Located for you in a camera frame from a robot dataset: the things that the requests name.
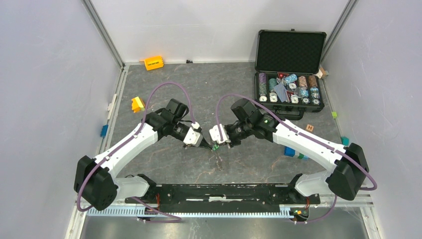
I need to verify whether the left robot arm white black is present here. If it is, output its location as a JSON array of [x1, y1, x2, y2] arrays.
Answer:
[[74, 99, 212, 211]]

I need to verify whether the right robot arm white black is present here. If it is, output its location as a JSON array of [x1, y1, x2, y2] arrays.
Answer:
[[210, 98, 373, 203]]

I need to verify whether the blue green white brick stack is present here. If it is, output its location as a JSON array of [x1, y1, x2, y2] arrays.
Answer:
[[284, 146, 309, 160]]

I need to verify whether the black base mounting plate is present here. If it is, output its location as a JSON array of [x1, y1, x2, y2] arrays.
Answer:
[[140, 183, 320, 213]]

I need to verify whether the playing card deck blue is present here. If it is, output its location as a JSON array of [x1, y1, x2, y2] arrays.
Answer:
[[273, 84, 290, 103]]

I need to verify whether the wooden letter H cube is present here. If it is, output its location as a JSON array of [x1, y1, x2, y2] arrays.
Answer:
[[305, 124, 315, 133]]

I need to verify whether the black poker chip case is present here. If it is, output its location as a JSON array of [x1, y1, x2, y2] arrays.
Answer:
[[254, 30, 326, 120]]

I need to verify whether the yellow orange brick stack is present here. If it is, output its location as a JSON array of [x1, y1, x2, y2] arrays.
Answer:
[[131, 97, 145, 113]]

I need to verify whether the orange toothed block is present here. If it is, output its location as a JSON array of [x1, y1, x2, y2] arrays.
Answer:
[[143, 56, 164, 71]]

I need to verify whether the wooden block behind case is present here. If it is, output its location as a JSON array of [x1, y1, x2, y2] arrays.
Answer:
[[316, 66, 329, 79]]

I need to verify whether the teal cube right edge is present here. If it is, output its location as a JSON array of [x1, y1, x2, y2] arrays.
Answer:
[[340, 136, 350, 146]]

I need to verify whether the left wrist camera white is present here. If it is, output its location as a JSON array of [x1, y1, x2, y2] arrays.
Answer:
[[183, 122, 203, 143]]

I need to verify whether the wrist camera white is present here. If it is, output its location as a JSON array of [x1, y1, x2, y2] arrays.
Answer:
[[209, 124, 231, 145], [183, 122, 203, 143]]

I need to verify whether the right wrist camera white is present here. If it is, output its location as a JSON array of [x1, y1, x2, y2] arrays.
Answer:
[[209, 124, 231, 145]]

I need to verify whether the white toothed cable rail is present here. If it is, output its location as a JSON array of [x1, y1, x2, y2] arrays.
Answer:
[[86, 206, 298, 219]]

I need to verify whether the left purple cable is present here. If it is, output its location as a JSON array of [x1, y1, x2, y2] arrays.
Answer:
[[76, 81, 199, 224]]

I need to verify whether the purple cable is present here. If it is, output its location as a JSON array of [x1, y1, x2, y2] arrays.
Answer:
[[76, 81, 199, 224], [215, 93, 378, 225]]

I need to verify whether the blue cube left rail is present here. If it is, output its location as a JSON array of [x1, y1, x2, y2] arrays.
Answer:
[[100, 124, 108, 138]]

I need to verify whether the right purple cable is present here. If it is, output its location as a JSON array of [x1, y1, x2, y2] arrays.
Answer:
[[215, 93, 378, 225]]

